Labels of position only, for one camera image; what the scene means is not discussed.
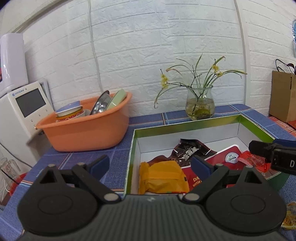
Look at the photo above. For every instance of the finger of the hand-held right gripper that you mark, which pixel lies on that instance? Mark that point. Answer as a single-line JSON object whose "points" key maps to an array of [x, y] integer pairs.
{"points": [[260, 150], [285, 143]]}

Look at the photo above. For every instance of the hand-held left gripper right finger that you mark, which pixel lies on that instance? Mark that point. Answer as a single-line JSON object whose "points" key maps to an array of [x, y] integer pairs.
{"points": [[201, 165]]}

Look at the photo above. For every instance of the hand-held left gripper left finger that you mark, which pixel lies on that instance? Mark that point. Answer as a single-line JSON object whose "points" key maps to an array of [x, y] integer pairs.
{"points": [[100, 165]]}

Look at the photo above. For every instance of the red white striped snack packet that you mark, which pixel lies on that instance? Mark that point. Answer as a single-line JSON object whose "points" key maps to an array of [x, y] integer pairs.
{"points": [[254, 162]]}

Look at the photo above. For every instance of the dark brown snack packet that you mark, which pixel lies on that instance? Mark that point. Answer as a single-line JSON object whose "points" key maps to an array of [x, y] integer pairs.
{"points": [[189, 150]]}

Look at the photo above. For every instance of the large red snack packet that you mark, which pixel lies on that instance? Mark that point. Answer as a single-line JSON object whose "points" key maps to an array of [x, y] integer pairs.
{"points": [[225, 155]]}

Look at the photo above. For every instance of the green cardboard box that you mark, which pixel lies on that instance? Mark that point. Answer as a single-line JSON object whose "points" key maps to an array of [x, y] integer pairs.
{"points": [[185, 132]]}

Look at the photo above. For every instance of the yellow snack packet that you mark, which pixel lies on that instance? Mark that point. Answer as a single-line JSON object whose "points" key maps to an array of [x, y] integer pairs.
{"points": [[161, 178]]}

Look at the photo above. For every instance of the amber translucent snack packet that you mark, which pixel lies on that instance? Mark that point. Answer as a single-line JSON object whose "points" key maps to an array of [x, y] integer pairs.
{"points": [[290, 215]]}

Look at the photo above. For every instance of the orange plastic basin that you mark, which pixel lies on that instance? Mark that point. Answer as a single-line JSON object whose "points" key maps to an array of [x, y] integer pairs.
{"points": [[87, 134]]}

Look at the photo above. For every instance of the brown paper bag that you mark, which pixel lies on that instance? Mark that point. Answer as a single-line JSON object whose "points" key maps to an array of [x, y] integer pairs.
{"points": [[283, 97]]}

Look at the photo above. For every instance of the small white bowl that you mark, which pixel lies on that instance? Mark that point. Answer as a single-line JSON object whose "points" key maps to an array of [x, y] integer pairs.
{"points": [[86, 113]]}

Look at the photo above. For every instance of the dishes in basin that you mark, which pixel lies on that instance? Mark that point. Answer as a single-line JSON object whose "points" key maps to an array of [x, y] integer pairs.
{"points": [[100, 105]]}

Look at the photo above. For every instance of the glass vase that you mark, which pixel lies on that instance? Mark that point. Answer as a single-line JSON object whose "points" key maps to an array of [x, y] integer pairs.
{"points": [[200, 104]]}

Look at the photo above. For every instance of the blue lidded patterned bowl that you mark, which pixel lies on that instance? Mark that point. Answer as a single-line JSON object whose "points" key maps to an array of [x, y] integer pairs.
{"points": [[69, 109]]}

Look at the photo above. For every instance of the light green plate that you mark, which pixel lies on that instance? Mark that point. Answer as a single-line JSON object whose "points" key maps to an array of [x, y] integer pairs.
{"points": [[115, 99]]}

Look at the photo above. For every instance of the clear glass cup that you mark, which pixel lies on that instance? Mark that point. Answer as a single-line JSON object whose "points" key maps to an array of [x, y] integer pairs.
{"points": [[8, 169]]}

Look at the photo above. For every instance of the white appliance with screen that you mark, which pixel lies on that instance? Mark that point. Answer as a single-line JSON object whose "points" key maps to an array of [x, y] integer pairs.
{"points": [[30, 105]]}

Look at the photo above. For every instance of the yellow flowering plant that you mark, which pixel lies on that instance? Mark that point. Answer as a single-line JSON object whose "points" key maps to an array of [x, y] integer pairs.
{"points": [[196, 69]]}

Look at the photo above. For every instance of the large blue paper fan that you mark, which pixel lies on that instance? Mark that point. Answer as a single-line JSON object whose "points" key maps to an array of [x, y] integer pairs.
{"points": [[294, 39]]}

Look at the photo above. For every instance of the tall white water purifier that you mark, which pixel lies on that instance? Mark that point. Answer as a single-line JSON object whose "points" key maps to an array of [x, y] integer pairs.
{"points": [[11, 60]]}

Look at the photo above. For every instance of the white wall pipe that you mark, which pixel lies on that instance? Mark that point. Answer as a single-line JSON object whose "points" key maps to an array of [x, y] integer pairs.
{"points": [[96, 46], [242, 51]]}

